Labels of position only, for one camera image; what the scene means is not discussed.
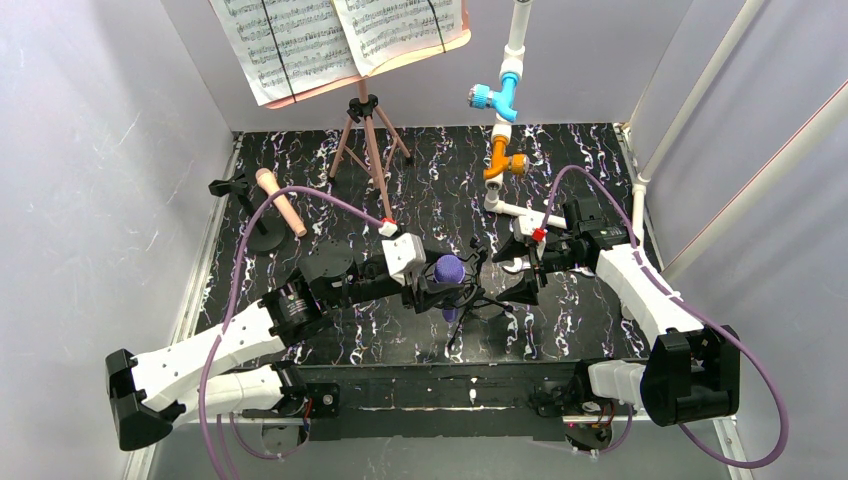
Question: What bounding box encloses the black tripod mic stand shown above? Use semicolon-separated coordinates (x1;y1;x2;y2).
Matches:
405;238;513;352

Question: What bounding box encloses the purple microphone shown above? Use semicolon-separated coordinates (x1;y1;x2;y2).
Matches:
433;255;465;323

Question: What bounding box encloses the black round-base mic stand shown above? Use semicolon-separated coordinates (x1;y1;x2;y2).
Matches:
208;175;289;255

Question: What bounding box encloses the pink microphone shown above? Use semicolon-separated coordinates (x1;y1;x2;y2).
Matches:
255;168;307;238

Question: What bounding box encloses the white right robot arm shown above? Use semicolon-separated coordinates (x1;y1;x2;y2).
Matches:
493;198;740;426

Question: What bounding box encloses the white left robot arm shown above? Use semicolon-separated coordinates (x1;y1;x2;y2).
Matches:
105;233;427;452

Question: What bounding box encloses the silver open-end wrench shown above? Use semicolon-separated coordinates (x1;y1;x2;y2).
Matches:
499;258;596;278

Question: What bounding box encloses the orange pipe valve fitting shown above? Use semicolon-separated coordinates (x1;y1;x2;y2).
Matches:
483;135;528;180

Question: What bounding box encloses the pink tripod music stand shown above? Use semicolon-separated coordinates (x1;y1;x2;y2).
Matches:
328;79;413;220

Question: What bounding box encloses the sheet music book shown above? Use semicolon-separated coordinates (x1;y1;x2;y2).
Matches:
210;0;471;106

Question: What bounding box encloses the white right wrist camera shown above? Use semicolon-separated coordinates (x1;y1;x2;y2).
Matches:
513;214;547;259

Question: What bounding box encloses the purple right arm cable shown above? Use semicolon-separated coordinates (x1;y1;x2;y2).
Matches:
541;164;791;470

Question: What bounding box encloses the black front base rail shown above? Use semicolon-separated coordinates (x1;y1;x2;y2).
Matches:
299;361;627;448

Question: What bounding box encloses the white PVC pipe frame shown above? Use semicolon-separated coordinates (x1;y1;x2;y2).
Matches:
468;1;571;240

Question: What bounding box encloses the white wall pipe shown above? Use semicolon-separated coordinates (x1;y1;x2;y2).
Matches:
638;0;765;185

